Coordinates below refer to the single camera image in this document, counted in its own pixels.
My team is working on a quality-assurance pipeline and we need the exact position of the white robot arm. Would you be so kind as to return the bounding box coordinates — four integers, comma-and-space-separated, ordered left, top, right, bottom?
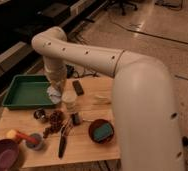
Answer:
32, 27, 185, 171

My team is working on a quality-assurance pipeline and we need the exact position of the black remote control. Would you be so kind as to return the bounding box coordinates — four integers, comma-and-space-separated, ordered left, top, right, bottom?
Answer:
72, 80, 84, 96

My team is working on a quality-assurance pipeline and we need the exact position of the white cylindrical container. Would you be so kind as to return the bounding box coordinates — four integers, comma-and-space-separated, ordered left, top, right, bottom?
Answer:
62, 91, 77, 111

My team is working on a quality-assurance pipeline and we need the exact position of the black power adapter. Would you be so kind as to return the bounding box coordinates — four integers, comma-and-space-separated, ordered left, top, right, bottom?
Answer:
66, 65, 75, 78

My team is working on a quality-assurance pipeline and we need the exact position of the dark red bowl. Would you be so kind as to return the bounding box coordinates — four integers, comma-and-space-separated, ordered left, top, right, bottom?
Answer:
88, 119, 114, 144

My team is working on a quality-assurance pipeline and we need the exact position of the small black binder clip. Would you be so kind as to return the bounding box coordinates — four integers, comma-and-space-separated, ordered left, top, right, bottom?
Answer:
71, 113, 81, 126

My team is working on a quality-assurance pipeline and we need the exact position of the teal sponge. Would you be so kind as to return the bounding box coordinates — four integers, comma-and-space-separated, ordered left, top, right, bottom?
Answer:
93, 125, 112, 141

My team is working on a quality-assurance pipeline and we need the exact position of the small round metal tin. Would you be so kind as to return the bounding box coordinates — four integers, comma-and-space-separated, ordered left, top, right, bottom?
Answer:
33, 109, 48, 123

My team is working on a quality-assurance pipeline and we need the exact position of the green plastic tray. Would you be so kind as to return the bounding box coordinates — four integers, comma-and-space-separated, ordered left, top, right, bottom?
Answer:
2, 75, 55, 110

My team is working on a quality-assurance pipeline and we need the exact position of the small grey cup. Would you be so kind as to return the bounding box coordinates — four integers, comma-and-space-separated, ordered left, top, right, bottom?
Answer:
25, 133, 44, 151

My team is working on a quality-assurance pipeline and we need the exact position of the black office chair base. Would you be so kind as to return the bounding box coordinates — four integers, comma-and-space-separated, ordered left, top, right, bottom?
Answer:
104, 0, 138, 16

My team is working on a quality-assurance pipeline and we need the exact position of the red yellow toy utensil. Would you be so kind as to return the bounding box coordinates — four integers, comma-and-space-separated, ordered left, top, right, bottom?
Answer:
6, 129, 39, 145

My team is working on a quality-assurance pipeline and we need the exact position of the dark shelving unit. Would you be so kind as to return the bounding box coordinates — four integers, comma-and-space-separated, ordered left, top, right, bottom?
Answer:
0, 0, 110, 111

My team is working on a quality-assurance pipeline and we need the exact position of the purple bowl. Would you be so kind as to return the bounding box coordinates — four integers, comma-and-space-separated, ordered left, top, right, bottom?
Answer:
0, 139, 19, 171

